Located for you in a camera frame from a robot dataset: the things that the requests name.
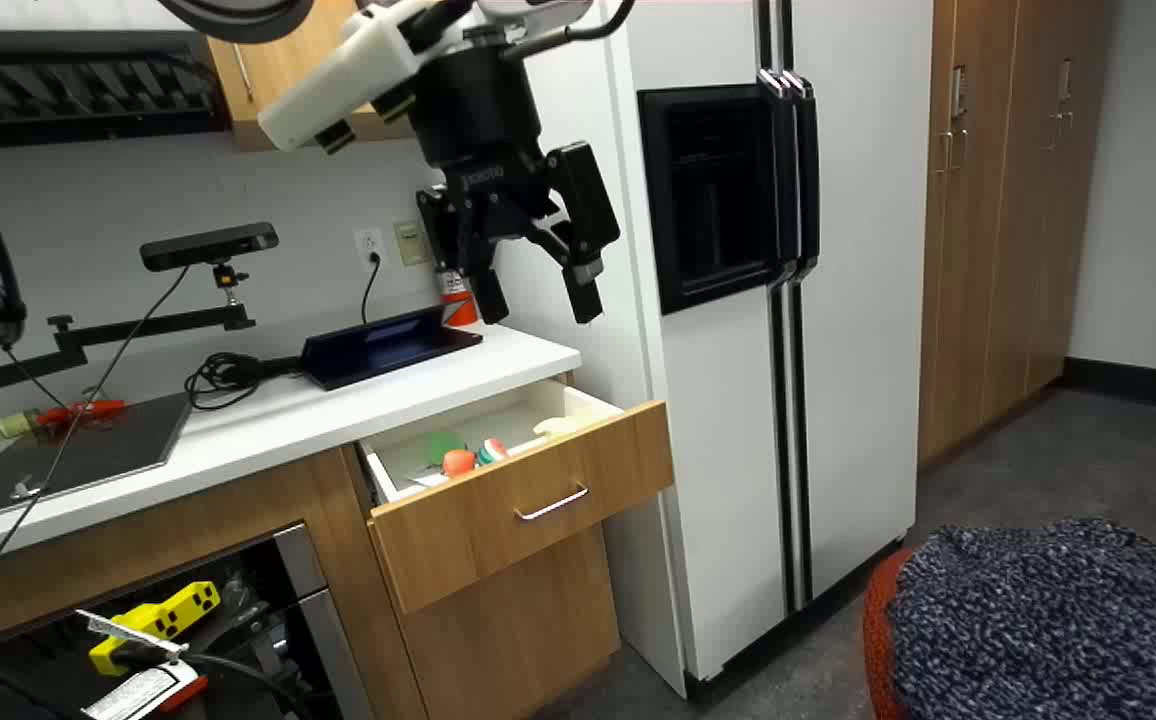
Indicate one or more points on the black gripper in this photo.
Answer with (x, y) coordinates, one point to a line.
(476, 122)

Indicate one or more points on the cream toy in drawer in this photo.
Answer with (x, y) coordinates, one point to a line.
(558, 424)

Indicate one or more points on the white red toy in drawer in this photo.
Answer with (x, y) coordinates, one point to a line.
(492, 451)

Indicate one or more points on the green toy in drawer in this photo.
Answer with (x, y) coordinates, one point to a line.
(440, 451)

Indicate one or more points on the orange toy in drawer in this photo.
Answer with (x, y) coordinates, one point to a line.
(459, 467)

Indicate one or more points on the red fire extinguisher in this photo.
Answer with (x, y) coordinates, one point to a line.
(459, 309)

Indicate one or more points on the dark blue tray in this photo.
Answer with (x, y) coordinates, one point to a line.
(382, 348)

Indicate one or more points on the white double-door refrigerator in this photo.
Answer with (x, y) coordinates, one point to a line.
(857, 334)

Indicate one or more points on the wooden counter cabinet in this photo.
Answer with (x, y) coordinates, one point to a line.
(498, 654)

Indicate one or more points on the silver appliance panel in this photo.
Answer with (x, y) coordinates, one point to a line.
(320, 641)

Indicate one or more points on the black range hood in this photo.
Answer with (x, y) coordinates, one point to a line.
(71, 93)

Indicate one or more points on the tall wooden cabinet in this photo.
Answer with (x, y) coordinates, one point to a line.
(1001, 267)

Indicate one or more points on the red toy with green end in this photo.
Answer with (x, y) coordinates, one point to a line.
(71, 415)

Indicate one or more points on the yellow tool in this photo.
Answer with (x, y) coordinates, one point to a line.
(160, 619)

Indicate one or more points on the red office chair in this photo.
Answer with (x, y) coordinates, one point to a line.
(880, 641)

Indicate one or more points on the white label with red print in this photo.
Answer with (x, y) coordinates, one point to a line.
(136, 692)

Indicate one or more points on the dark speckled round seat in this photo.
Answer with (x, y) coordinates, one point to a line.
(1058, 625)

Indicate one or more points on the beige wall plate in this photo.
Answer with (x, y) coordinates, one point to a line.
(411, 242)

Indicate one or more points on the white wall outlet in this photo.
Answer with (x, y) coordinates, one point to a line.
(368, 242)

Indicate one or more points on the black stereo camera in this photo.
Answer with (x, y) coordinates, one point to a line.
(211, 244)

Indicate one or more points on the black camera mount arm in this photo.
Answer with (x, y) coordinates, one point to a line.
(136, 334)

